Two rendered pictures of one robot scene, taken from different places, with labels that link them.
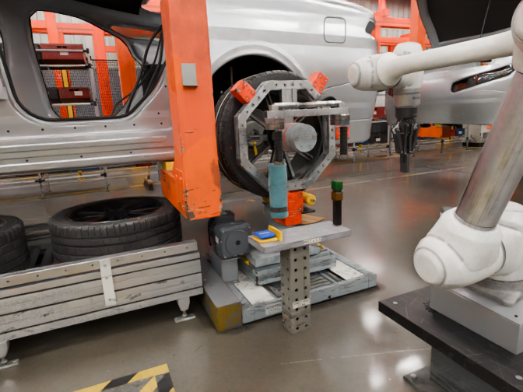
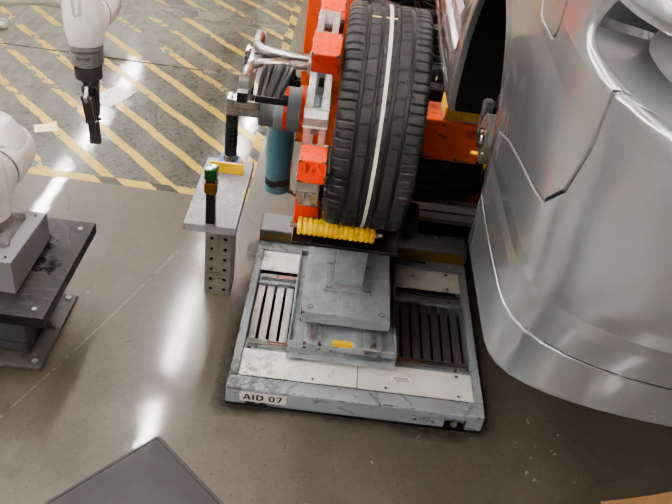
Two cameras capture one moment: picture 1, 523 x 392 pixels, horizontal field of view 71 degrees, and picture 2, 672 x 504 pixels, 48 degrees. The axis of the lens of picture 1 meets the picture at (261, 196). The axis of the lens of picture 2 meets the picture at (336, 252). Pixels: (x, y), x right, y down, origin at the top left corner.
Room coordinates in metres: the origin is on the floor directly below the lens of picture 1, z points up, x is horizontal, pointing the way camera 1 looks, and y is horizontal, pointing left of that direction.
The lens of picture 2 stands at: (2.73, -2.03, 1.88)
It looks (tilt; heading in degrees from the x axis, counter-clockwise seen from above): 37 degrees down; 112
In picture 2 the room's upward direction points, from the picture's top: 8 degrees clockwise
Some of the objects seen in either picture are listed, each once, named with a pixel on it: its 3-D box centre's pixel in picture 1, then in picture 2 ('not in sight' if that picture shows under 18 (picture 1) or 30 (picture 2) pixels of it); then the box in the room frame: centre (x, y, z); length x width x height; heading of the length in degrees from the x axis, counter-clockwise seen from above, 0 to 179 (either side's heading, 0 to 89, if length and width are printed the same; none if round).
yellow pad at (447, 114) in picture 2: (175, 164); (461, 107); (2.14, 0.49, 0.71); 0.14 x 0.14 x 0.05; 24
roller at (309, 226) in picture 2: (300, 195); (336, 229); (2.00, -0.21, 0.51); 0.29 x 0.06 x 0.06; 24
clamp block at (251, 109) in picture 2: (339, 119); (243, 104); (1.74, -0.38, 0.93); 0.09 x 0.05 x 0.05; 24
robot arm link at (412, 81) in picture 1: (404, 66); (84, 13); (1.32, -0.51, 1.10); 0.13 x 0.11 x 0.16; 115
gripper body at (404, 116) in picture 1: (405, 119); (89, 80); (1.34, -0.53, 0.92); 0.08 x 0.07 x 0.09; 118
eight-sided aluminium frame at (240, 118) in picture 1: (287, 137); (318, 111); (1.86, -0.14, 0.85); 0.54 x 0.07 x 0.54; 114
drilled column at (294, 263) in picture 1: (295, 284); (220, 241); (1.53, -0.13, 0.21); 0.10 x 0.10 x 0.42; 24
